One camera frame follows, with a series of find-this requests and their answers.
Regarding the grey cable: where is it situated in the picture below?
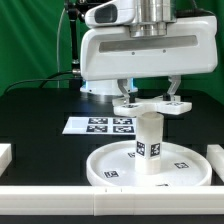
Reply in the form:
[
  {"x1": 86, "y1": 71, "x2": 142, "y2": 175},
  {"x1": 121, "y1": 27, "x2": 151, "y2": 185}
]
[{"x1": 56, "y1": 7, "x2": 67, "y2": 89}]

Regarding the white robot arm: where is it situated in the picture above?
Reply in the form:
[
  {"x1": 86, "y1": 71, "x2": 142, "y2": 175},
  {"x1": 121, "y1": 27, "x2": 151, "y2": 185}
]
[{"x1": 80, "y1": 0, "x2": 218, "y2": 104}]

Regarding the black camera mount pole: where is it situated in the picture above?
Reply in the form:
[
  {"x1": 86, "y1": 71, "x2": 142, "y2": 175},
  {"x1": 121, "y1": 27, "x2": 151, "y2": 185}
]
[{"x1": 64, "y1": 0, "x2": 100, "y2": 91}]

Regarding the white left barrier block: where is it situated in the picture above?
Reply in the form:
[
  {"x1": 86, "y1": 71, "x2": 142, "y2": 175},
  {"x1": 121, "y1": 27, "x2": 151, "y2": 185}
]
[{"x1": 0, "y1": 143, "x2": 12, "y2": 176}]

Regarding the white front barrier rail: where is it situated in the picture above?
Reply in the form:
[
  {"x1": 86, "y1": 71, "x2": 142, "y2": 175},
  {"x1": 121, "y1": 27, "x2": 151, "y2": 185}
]
[{"x1": 0, "y1": 186, "x2": 224, "y2": 216}]

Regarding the white marker sheet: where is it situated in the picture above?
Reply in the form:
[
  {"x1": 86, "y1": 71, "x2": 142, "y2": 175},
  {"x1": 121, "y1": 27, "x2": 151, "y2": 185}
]
[{"x1": 63, "y1": 117, "x2": 136, "y2": 135}]

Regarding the white cross-shaped table base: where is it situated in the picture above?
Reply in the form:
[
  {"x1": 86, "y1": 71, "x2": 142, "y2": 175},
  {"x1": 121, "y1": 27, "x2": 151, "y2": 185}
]
[{"x1": 112, "y1": 97, "x2": 192, "y2": 117}]

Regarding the white round table top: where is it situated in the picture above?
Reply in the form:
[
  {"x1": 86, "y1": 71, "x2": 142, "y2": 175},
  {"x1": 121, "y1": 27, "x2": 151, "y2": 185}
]
[{"x1": 86, "y1": 140, "x2": 212, "y2": 187}]

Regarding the black cable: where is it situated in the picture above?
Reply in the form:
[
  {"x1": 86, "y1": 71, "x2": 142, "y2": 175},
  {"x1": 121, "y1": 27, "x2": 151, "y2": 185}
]
[{"x1": 3, "y1": 70, "x2": 75, "y2": 94}]

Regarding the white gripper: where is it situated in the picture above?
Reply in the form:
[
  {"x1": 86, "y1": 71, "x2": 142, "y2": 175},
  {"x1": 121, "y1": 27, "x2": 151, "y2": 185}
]
[{"x1": 80, "y1": 16, "x2": 218, "y2": 104}]

